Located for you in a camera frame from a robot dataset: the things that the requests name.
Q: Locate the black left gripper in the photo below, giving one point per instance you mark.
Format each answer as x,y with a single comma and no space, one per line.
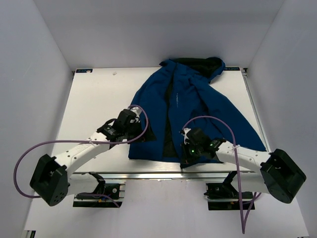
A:
149,135

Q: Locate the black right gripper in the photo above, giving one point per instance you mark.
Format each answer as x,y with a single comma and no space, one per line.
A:
185,158

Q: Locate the blue and black jacket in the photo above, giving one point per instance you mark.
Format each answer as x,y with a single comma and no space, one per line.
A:
180,94

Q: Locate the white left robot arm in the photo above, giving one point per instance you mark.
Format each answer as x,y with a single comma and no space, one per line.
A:
55,177

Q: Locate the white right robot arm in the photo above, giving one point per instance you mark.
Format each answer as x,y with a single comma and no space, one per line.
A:
274,173

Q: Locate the right blue table label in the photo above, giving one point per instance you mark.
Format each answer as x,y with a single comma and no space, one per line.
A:
231,69

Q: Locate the blue table label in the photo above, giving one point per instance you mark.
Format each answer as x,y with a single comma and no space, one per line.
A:
83,70
231,69

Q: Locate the left blue table label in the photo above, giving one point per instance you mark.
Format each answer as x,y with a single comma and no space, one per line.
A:
83,70

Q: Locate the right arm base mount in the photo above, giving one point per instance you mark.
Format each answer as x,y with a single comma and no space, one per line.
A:
222,197

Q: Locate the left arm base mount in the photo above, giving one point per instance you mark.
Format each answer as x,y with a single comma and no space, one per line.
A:
91,190

